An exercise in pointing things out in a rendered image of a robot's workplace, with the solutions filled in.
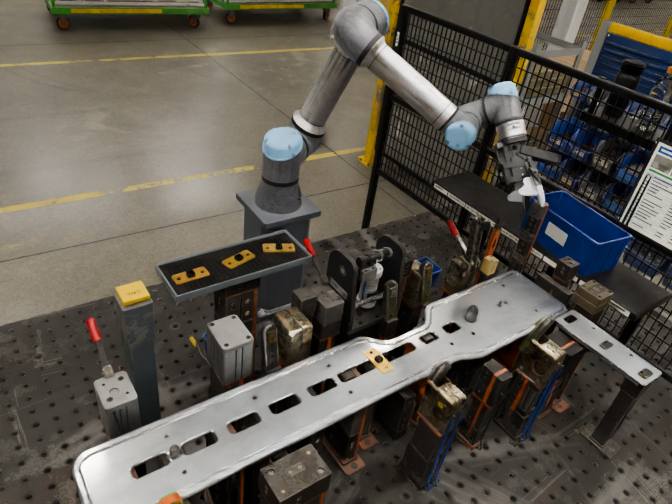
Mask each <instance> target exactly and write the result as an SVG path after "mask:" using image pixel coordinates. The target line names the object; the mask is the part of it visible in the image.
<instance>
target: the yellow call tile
mask: <svg viewBox="0 0 672 504"><path fill-rule="evenodd" d="M115 291H116V293H117V295H118V296H119V298H120V300H121V302H122V304H123V306H127V305H130V304H134V303H137V302H140V301H144V300H147V299H150V294H149V293H148V291H147V289H146V288H145V286H144V284H143V283H142V281H137V282H134V283H130V284H126V285H123V286H119V287H116V288H115Z"/></svg>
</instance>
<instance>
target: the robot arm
mask: <svg viewBox="0 0 672 504"><path fill-rule="evenodd" d="M388 28H389V16H388V12H387V10H386V9H385V7H384V6H383V5H382V4H381V3H380V2H378V1H376V0H359V1H357V2H356V3H354V4H352V5H349V6H346V7H345V8H343V9H342V10H341V11H340V12H339V13H338V14H337V16H336V18H335V20H334V23H333V35H334V42H335V47H334V49H333V51H332V53H331V54H330V56H329V58H328V60H327V62H326V64H325V66H324V68H323V70H322V71H321V73H320V75H319V77H318V79H317V81H316V83H315V85H314V86H313V88H312V90H311V92H310V94H309V96H308V98H307V100H306V102H305V103H304V105H303V107H302V109H301V110H297V111H295V112H294V114H293V116H292V117H291V119H290V121H289V123H288V125H287V127H279V128H274V129H271V130H270V131H268V132H267V133H266V135H265V136H264V141H263V145H262V150H263V158H262V178H261V181H260V184H259V186H258V189H257V191H256V193H255V203H256V205H257V206H258V207H259V208H260V209H262V210H264V211H266V212H270V213H274V214H288V213H292V212H295V211H297V210H298V209H299V208H300V207H301V205H302V194H301V190H300V186H299V183H298V181H299V171H300V165H301V164H302V163H303V162H304V161H305V160H306V159H307V158H308V157H309V156H310V155H311V154H313V153H314V152H315V151H316V150H317V149H318V148H319V147H320V145H321V143H322V140H323V136H324V134H325V132H326V126H325V122H326V121H327V119H328V117H329V116H330V114H331V112H332V110H333V109H334V107H335V105H336V103H337V102H338V100H339V98H340V96H341V95H342V93H343V91H344V90H345V88H346V86H347V84H348V83H349V81H350V79H351V77H352V76H353V74H354V72H355V70H356V69H357V67H358V66H359V67H367V68H368V69H369V70H370V71H371V72H372V73H374V74H375V75H376V76H377V77H378V78H379V79H380V80H382V81H383V82H384V83H385V84H386V85H387V86H388V87H390V88H391V89H392V90H393V91H394V92H395V93H396V94H398V95H399V96H400V97H401V98H402V99H403V100H404V101H406V102H407V103H408V104H409V105H410V106H411V107H412V108H414V109H415V110H416V111H417V112H418V113H419V114H420V115H422V116H423V117H424V118H425V119H426V120H427V121H429V122H430V123H431V124H432V125H433V126H434V127H435V128H437V129H438V130H439V131H440V132H441V133H442V134H443V135H445V141H446V143H447V145H448V146H449V147H450V148H451V149H453V150H456V151H462V150H465V149H467V148H469V147H470V146H471V145H472V143H473V142H474V141H475V139H476V137H477V133H478V131H479V129H480V128H481V127H484V126H487V125H490V124H493V123H495V128H496V132H497V136H498V141H499V142H501V143H496V145H495V146H494V151H495V155H496V160H497V164H498V168H497V172H498V176H499V181H500V185H501V186H504V185H513V184H515V190H514V191H513V192H512V193H510V194H509V195H508V197H507V198H508V200H509V201H514V202H523V206H524V210H525V212H527V211H528V209H529V207H530V206H531V205H530V196H537V197H538V200H539V203H540V205H541V207H544V203H545V196H544V191H543V187H542V183H541V179H540V176H539V173H538V171H537V168H536V167H535V164H534V161H538V162H541V163H545V164H546V165H550V166H555V165H557V164H559V163H560V161H561V157H562V155H560V154H558V153H556V152H551V151H550V152H549V151H545V150H541V149H537V148H533V147H529V146H526V145H521V144H523V143H525V142H527V141H528V140H527V136H525V135H526V134H527V132H526V128H525V123H524V119H523V114H522V110H521V105H520V101H519V96H518V93H517V89H516V85H515V83H513V82H511V81H506V82H501V83H497V84H495V85H493V86H491V87H490V88H489V89H488V94H487V95H488V96H487V97H485V98H482V99H479V100H476V101H473V102H470V103H467V104H464V105H460V106H456V105H455V104H453V103H452V102H451V101H450V100H449V99H448V98H447V97H446V96H444V95H443V94H442V93H441V92H440V91H439V90H438V89H437V88H435V87H434V86H433V85H432V84H431V83H430V82H429V81H427V80H426V79H425V78H424V77H423V76H422V75H421V74H420V73H418V72H417V71H416V70H415V69H414V68H413V67H412V66H410V65H409V64H408V63H407V62H406V61H405V60H404V59H403V58H401V57H400V56H399V55H398V54H397V53H396V52H395V51H393V50H392V49H391V48H390V47H389V46H388V45H387V44H386V43H385V37H384V36H385V35H386V33H387V30H388ZM512 148H513V149H512ZM533 160H534V161H533ZM500 172H502V175H504V178H502V180H503V182H501V178H500Z"/></svg>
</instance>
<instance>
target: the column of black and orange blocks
mask: <svg viewBox="0 0 672 504"><path fill-rule="evenodd" d="M548 208H549V204H548V203H546V202H545V203H544V207H541V205H540V203H539V200H535V201H533V203H532V206H531V209H530V211H529V215H528V218H527V220H526V223H525V225H524V228H523V229H524V230H522V231H520V234H519V237H520V238H519V240H518V243H517V246H516V248H515V251H514V253H513V258H512V259H511V261H510V264H509V266H508V269H507V271H506V272H508V271H518V272H519V273H520V274H522V272H523V269H524V267H525V264H526V262H527V259H528V257H529V254H530V252H531V250H532V247H533V245H534V242H535V240H536V237H537V235H538V232H539V230H540V227H541V225H542V222H543V220H544V218H545V215H546V213H547V210H548Z"/></svg>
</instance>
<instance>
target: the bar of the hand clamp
mask: <svg viewBox="0 0 672 504"><path fill-rule="evenodd" d="M470 220H471V226H470V232H469V238H468V244H467V250H466V256H465V260H466V261H468V262H469V263H470V269H471V267H472V268H474V269H476V268H477V262H478V256H479V251H480V245H481V240H482V234H483V230H484V231H487V230H489V228H490V226H491V223H490V222H489V221H486V222H485V217H483V216H481V215H479V216H475V217H471V218H470ZM472 260H473V261H474V265H473V266H471V263H472ZM470 269H469V271H470Z"/></svg>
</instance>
